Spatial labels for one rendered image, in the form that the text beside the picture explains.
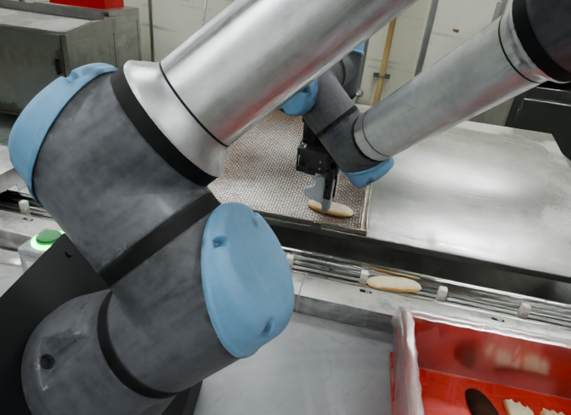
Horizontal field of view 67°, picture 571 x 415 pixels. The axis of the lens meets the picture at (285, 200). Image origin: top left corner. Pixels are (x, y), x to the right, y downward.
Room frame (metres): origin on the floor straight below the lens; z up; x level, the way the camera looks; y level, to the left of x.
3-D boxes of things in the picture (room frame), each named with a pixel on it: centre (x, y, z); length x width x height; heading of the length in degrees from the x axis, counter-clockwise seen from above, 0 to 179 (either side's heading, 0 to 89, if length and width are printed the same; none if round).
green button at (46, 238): (0.58, 0.39, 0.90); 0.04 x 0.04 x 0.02
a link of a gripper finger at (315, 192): (0.77, -0.06, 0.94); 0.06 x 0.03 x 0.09; 76
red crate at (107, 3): (4.05, 1.92, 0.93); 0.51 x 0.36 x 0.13; 85
